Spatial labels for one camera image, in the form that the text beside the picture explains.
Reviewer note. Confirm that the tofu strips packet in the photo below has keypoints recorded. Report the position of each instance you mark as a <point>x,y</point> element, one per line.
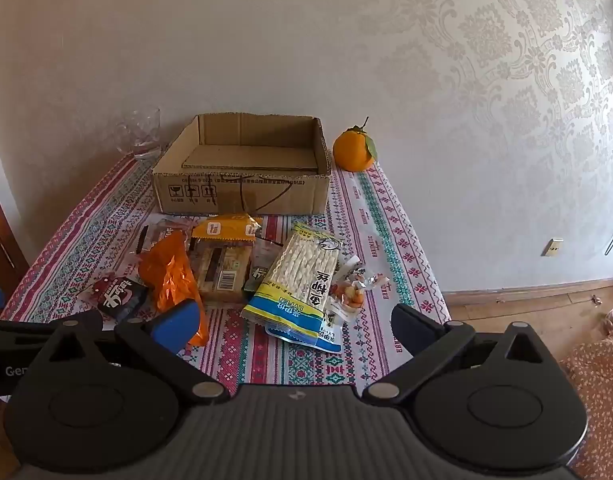
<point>296,270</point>

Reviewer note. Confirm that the yellow snack packet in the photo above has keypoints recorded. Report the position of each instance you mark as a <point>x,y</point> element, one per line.
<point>221,227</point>

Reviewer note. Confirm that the orange floral cloth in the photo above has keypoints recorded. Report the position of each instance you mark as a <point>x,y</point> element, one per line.
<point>604,385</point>

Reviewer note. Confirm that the clear bread packet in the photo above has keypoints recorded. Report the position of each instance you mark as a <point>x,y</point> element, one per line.
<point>161,227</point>

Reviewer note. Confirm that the dark red snack packet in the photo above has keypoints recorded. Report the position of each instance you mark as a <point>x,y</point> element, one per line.
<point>119,300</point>

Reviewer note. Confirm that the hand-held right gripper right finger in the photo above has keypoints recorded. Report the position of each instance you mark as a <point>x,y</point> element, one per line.
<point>414,332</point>

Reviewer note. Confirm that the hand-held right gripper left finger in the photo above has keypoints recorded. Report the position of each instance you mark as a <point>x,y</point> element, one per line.
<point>174,327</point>

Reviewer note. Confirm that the dark green snack packet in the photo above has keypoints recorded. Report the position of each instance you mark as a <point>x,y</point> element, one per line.
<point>259,270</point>

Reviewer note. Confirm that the clear glass cup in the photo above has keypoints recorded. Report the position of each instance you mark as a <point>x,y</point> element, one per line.
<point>144,135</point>

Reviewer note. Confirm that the orange fruit with leaf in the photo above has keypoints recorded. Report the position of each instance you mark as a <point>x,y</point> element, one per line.
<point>351,150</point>

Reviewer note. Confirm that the clear cake packet with barcode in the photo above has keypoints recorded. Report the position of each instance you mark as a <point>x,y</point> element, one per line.
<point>221,270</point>

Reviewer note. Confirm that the white wall socket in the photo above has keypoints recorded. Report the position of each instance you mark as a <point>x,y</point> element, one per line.
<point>552,247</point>

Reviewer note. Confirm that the small clear packet orange snacks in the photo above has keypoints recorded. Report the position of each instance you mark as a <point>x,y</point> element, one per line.
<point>351,295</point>

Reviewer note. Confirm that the patterned tablecloth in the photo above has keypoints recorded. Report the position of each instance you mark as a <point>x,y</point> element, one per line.
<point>376,220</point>

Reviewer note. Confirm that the cardboard box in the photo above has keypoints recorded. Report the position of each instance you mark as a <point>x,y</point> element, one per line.
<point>286,195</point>

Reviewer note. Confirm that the white blue fish snack packet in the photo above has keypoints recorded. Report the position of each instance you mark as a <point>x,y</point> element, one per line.
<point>326,337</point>

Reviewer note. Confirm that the orange crinkled snack packet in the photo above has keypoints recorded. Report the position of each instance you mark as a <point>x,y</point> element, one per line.
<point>171,275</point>

